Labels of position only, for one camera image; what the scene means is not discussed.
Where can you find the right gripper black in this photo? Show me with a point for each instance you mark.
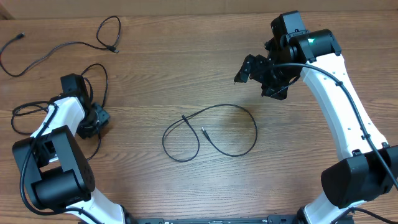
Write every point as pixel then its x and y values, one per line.
pixel 252 67

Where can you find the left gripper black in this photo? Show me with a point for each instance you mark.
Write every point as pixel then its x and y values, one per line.
pixel 103 115

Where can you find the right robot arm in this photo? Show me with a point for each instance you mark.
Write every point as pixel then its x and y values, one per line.
pixel 367 164

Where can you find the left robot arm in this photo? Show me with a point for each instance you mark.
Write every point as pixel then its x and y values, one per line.
pixel 55 176

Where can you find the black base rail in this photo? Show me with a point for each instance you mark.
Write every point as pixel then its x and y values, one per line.
pixel 270 219

